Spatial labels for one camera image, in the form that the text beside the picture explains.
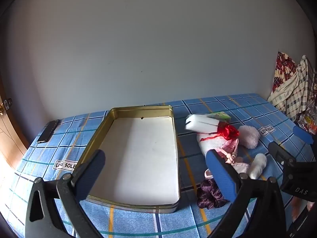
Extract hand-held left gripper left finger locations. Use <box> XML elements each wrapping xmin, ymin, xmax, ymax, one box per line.
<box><xmin>25</xmin><ymin>149</ymin><xmax>107</xmax><ymax>238</ymax></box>

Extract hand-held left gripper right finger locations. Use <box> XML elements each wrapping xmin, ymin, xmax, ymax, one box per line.
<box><xmin>205</xmin><ymin>150</ymin><xmax>289</xmax><ymax>238</ymax></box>

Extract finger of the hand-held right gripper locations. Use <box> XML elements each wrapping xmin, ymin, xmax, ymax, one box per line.
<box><xmin>293</xmin><ymin>126</ymin><xmax>314</xmax><ymax>145</ymax></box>
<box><xmin>267</xmin><ymin>142</ymin><xmax>298</xmax><ymax>169</ymax></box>

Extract pale pink cloth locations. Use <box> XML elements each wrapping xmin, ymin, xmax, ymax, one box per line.
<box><xmin>204</xmin><ymin>154</ymin><xmax>250</xmax><ymax>179</ymax></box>

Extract dark purple scrunchie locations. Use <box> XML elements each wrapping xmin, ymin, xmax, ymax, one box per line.
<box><xmin>197</xmin><ymin>178</ymin><xmax>229</xmax><ymax>209</ymax></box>

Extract white cloth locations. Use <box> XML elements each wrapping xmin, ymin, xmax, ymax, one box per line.
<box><xmin>248</xmin><ymin>153</ymin><xmax>267</xmax><ymax>179</ymax></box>

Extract pink white towel red bow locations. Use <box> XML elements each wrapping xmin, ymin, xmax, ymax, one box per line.
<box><xmin>197</xmin><ymin>125</ymin><xmax>240</xmax><ymax>159</ymax></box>

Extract pink fluffy puff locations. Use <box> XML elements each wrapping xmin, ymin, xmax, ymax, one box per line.
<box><xmin>238</xmin><ymin>126</ymin><xmax>260</xmax><ymax>149</ymax></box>

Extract gold metal tin box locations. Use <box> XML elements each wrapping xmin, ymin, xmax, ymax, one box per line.
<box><xmin>79</xmin><ymin>105</ymin><xmax>181</xmax><ymax>214</ymax></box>

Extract white foam sponge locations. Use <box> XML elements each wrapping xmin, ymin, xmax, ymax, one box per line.
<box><xmin>185</xmin><ymin>114</ymin><xmax>220</xmax><ymax>133</ymax></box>

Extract green tissue pack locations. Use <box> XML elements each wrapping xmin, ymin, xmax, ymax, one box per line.
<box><xmin>209</xmin><ymin>111</ymin><xmax>231</xmax><ymax>122</ymax></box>

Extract clear plastic bag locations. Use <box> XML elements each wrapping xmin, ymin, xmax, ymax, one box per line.
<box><xmin>296</xmin><ymin>102</ymin><xmax>317</xmax><ymax>134</ymax></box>

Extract plaid quilt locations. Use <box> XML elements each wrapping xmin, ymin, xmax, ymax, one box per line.
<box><xmin>267</xmin><ymin>55</ymin><xmax>317</xmax><ymax>122</ymax></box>

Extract blue checked bedsheet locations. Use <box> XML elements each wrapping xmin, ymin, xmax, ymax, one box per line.
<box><xmin>5</xmin><ymin>93</ymin><xmax>317</xmax><ymax>238</ymax></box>

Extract black phone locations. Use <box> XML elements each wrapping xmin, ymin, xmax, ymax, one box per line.
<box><xmin>37</xmin><ymin>120</ymin><xmax>60</xmax><ymax>143</ymax></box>

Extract red patterned pillow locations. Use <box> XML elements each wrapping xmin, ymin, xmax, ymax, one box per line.
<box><xmin>272</xmin><ymin>52</ymin><xmax>298</xmax><ymax>95</ymax></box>

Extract wooden door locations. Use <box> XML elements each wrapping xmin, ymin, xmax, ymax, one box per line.
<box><xmin>0</xmin><ymin>79</ymin><xmax>28</xmax><ymax>179</ymax></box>

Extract metal door latch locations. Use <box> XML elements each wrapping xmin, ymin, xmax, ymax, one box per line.
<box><xmin>0</xmin><ymin>98</ymin><xmax>13</xmax><ymax>116</ymax></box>

